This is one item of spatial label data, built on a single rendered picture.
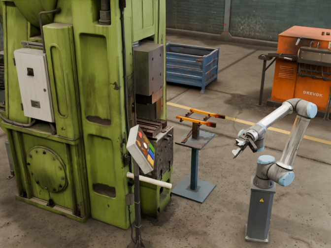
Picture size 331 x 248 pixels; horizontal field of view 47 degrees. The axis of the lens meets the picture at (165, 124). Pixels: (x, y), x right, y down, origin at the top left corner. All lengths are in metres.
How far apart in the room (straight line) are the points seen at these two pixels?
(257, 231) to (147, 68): 1.85
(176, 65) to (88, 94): 4.20
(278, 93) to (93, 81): 4.16
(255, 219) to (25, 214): 2.37
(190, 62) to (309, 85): 2.19
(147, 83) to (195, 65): 4.03
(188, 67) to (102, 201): 4.10
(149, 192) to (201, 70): 3.84
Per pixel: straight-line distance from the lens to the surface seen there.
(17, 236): 4.15
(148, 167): 3.05
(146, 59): 3.30
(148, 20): 3.54
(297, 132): 3.34
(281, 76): 6.79
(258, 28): 11.14
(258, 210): 3.71
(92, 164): 3.80
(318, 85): 6.68
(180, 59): 7.44
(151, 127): 3.67
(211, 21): 11.69
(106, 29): 3.14
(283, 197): 4.58
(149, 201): 4.00
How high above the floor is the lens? 2.59
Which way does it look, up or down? 25 degrees down
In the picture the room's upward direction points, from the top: straight up
